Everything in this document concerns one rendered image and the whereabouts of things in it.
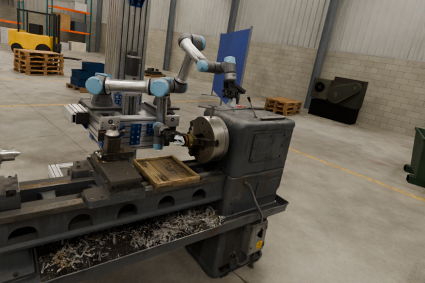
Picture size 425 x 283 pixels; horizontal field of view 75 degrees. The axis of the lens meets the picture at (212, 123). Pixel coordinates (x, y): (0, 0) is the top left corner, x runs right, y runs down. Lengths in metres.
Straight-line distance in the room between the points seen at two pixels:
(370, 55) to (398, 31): 1.07
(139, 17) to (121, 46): 0.27
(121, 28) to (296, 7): 11.27
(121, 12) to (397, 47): 10.24
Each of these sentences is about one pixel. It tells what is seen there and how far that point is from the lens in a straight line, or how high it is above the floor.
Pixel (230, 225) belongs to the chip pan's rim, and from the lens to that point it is 1.99.
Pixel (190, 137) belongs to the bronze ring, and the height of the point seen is 1.11.
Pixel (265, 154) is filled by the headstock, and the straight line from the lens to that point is 2.06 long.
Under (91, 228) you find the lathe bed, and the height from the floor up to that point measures 0.70.
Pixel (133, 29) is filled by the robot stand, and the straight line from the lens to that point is 2.37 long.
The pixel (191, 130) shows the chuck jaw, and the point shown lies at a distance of 1.85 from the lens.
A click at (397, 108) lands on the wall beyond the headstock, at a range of 11.39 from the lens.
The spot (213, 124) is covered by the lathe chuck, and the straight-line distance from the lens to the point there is 1.79.
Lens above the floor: 1.67
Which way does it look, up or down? 15 degrees down
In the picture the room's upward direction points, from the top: 9 degrees clockwise
